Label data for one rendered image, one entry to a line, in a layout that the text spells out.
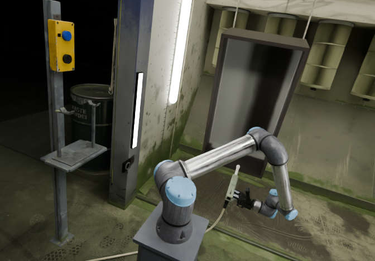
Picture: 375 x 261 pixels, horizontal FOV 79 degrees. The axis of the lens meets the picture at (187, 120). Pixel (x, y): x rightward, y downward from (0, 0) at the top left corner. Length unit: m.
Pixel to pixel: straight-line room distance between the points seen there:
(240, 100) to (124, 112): 1.10
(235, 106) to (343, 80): 1.61
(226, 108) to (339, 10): 1.52
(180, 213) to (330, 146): 2.50
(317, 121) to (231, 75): 1.55
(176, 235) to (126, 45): 1.27
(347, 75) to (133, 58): 2.63
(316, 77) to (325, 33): 0.47
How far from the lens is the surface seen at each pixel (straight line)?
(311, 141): 3.27
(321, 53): 3.00
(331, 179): 3.27
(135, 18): 1.72
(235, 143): 1.37
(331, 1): 2.98
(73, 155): 1.56
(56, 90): 1.51
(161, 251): 1.22
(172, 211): 1.14
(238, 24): 3.02
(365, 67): 3.19
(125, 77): 1.78
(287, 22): 2.98
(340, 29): 3.03
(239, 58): 2.15
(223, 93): 2.28
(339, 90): 3.47
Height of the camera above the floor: 1.58
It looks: 20 degrees down
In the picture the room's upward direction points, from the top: 10 degrees clockwise
